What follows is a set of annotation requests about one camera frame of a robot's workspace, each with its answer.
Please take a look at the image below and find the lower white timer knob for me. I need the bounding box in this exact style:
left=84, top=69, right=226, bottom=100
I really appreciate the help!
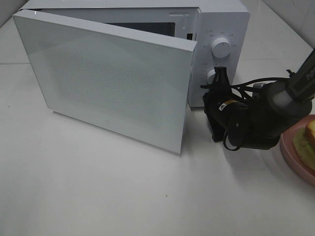
left=206, top=69, right=216, bottom=84

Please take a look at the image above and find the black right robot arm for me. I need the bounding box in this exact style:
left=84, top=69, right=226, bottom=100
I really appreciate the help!
left=201, top=52, right=315, bottom=151

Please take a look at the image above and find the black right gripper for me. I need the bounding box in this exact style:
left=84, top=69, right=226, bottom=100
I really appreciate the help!
left=202, top=66, right=246, bottom=143

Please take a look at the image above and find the toast sandwich with lettuce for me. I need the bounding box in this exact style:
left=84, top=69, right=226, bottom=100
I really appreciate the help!
left=293, top=120, right=315, bottom=170

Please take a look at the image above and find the white microwave door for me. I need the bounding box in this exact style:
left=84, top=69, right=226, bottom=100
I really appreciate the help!
left=13, top=10, right=196, bottom=154

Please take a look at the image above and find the white microwave oven body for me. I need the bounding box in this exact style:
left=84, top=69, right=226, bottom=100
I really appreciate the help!
left=13, top=0, right=250, bottom=108

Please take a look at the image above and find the upper white power knob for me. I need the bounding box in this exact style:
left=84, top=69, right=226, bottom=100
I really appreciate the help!
left=211, top=36, right=232, bottom=59

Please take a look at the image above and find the pink round plate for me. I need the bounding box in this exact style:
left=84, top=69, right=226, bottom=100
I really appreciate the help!
left=280, top=115, right=315, bottom=186

